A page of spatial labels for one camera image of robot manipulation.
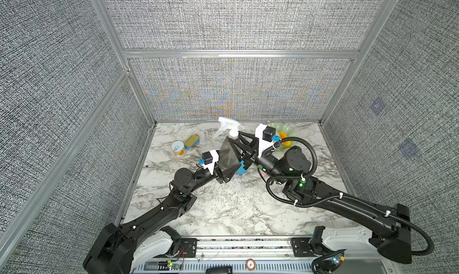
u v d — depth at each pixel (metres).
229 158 0.62
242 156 0.52
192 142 1.04
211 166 0.58
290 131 1.09
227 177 0.61
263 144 0.47
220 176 0.60
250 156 0.49
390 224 0.40
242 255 0.73
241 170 0.93
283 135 1.06
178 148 1.00
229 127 0.52
